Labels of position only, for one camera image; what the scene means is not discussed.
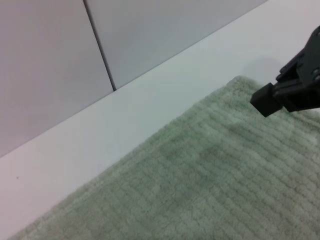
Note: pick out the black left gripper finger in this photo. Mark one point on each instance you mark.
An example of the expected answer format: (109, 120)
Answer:
(300, 87)

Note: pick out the light green ribbed towel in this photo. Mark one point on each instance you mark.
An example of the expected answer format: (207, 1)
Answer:
(200, 175)

